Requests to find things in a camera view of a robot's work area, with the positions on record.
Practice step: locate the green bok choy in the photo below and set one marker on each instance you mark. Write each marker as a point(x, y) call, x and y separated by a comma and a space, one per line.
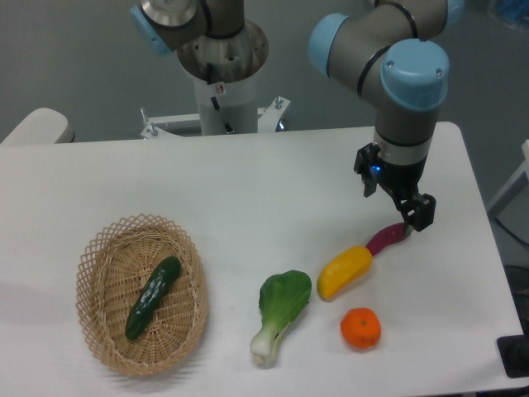
point(282, 298)

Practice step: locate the orange tangerine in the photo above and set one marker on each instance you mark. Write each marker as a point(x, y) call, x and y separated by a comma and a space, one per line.
point(361, 328)

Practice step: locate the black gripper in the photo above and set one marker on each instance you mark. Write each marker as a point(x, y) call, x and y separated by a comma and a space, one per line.
point(397, 170)

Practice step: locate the dark green cucumber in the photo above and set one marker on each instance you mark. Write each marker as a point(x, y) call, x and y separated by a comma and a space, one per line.
point(156, 287)

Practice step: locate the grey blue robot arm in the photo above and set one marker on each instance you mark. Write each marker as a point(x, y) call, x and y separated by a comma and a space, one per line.
point(388, 58)

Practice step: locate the white furniture frame right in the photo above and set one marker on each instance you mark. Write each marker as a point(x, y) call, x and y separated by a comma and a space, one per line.
point(514, 185)

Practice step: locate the white chair armrest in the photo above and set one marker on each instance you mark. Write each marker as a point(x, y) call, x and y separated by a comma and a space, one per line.
point(43, 126)

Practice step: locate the purple sweet potato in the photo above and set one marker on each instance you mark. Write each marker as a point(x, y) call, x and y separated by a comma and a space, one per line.
point(386, 237)

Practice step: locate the black device at table edge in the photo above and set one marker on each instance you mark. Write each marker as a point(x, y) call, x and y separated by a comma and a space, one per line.
point(513, 351)

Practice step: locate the woven wicker basket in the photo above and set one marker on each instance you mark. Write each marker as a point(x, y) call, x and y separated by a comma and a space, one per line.
point(112, 273)

